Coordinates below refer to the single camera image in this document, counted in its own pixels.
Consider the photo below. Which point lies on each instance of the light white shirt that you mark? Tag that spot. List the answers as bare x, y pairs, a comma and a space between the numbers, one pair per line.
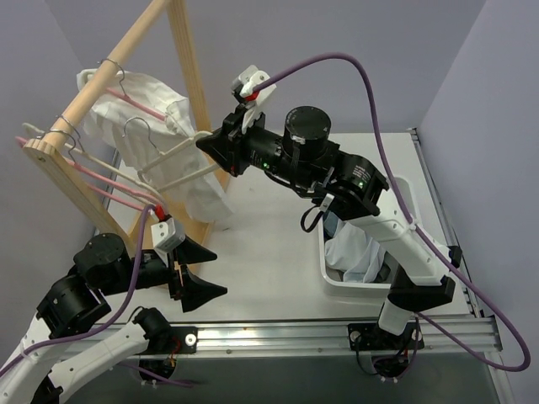
356, 255

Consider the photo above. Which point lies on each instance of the cream white garment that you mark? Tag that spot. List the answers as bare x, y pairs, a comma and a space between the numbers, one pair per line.
162, 153

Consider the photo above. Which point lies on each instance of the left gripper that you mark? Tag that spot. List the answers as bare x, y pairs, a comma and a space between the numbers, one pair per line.
175, 279

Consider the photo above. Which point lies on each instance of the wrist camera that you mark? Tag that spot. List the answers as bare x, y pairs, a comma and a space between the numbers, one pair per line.
253, 101
166, 236

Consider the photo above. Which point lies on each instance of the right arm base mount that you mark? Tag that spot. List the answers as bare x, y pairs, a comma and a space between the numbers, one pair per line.
380, 353

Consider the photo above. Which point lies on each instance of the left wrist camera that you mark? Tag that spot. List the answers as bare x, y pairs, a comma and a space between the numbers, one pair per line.
166, 236

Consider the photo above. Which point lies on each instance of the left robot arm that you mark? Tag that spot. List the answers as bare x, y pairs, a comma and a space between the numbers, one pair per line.
35, 372

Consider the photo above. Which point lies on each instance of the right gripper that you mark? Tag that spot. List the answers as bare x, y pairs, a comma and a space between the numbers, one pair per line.
232, 144

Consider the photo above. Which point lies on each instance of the aluminium front rail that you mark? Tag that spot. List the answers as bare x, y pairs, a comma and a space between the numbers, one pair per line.
312, 339

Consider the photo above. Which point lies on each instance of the wooden clothes rack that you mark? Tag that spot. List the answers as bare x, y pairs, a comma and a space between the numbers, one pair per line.
69, 171

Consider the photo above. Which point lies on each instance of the blue denim garment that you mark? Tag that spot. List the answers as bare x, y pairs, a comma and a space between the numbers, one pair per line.
331, 225

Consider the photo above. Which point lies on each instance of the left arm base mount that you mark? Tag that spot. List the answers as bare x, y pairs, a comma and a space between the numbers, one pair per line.
179, 340

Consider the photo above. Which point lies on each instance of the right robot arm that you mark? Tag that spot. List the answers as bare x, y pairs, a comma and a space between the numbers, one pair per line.
305, 161

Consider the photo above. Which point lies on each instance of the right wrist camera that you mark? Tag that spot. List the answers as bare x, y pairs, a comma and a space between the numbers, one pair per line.
253, 101

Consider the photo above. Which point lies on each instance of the cream hanger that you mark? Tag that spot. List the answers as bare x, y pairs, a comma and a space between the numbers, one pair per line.
34, 130

